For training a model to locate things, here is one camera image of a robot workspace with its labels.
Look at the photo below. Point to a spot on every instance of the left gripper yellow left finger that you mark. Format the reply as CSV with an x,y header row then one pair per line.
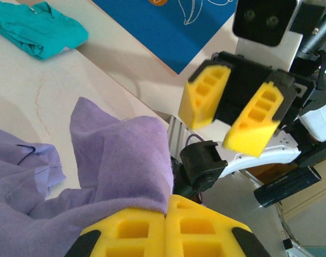
x,y
120,235

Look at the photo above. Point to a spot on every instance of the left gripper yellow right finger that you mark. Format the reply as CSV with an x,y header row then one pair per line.
x,y
205,235

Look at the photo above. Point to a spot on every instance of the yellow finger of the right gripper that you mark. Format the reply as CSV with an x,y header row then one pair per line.
x,y
189,107
248,139

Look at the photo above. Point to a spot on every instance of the purple t-shirt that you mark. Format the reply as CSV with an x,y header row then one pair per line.
x,y
120,160

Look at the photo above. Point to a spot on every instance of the teal t-shirt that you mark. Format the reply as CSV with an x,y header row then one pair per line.
x,y
45,32

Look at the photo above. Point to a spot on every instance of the white table cover sheet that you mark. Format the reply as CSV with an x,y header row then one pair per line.
x,y
31,93

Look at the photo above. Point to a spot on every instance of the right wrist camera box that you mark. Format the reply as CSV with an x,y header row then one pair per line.
x,y
259,21

